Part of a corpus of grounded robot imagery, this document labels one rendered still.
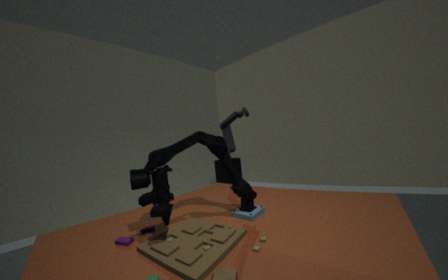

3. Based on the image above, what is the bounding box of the dark blue flat bar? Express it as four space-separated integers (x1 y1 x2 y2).
141 227 155 234

